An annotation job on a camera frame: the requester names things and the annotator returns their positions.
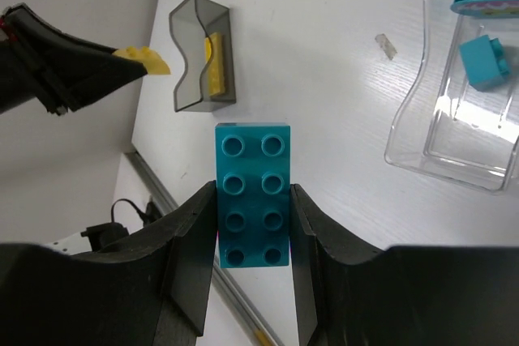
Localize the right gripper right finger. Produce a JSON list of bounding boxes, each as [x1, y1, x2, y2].
[[290, 184, 518, 345]]

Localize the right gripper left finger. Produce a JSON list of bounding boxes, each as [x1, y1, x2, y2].
[[1, 182, 217, 345]]

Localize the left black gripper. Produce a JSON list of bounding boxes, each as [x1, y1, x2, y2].
[[1, 3, 147, 116]]

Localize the yellow curved lego piece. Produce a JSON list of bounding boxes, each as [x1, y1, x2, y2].
[[113, 46, 170, 75]]

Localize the yellow lego pieces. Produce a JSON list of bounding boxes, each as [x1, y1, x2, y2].
[[204, 32, 225, 96]]

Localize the small teal lego brick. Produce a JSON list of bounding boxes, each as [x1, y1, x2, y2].
[[459, 35, 511, 92]]

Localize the grey translucent container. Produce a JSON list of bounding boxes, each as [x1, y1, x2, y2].
[[169, 0, 237, 112]]

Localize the clear plastic container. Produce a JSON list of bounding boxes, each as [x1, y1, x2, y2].
[[385, 0, 518, 193]]

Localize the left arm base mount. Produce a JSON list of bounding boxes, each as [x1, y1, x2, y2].
[[80, 198, 168, 253]]

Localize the aluminium rail front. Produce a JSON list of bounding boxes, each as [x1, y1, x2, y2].
[[125, 152, 282, 345]]

